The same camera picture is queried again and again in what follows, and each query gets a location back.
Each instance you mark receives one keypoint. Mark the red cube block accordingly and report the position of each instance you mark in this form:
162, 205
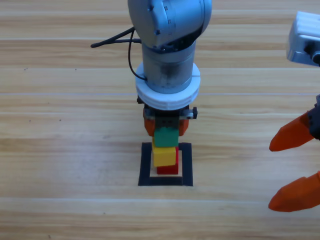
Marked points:
168, 170

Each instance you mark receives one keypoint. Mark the black tape square outline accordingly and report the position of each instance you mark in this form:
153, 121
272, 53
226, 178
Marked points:
145, 170

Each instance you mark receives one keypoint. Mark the yellow cube block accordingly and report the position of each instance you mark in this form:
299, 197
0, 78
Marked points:
163, 156

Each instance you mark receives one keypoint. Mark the white wrist flange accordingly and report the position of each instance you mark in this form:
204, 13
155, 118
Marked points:
167, 101

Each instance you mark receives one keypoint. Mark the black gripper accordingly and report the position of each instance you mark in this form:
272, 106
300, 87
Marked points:
167, 122
316, 122

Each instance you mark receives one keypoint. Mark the green cube block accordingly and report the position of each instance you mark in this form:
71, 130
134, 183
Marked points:
166, 137

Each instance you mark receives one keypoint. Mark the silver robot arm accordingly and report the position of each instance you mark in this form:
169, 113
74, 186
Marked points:
170, 25

